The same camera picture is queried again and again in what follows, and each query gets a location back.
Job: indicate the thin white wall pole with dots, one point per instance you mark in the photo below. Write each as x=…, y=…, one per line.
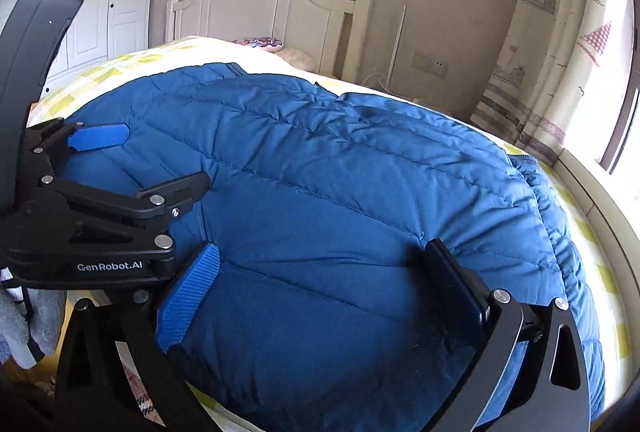
x=397, y=44

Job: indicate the patterned red blue pillow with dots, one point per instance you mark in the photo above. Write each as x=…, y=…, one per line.
x=257, y=42

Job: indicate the blue quilted down jacket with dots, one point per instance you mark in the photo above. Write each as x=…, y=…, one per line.
x=350, y=187

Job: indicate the yellow checkered bed sheet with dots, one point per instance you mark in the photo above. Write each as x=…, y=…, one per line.
x=595, y=262

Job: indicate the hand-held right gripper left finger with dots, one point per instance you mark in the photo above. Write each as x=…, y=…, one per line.
x=190, y=292

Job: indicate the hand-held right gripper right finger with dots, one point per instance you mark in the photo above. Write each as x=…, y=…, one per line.
x=460, y=287

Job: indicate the printed cream curtain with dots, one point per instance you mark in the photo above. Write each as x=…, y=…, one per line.
x=545, y=36

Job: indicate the white wall socket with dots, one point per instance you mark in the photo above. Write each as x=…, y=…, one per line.
x=430, y=65

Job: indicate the grey cloth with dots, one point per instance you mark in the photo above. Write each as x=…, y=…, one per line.
x=30, y=322

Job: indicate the white wooden bed headboard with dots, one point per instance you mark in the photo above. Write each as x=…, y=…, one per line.
x=265, y=1

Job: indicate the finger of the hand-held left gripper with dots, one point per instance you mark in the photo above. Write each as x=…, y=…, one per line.
x=97, y=136
x=150, y=199

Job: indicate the pale pink pillow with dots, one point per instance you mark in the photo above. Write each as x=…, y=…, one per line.
x=296, y=57

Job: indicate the patterned floor rug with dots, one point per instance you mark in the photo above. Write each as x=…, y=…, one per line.
x=145, y=392

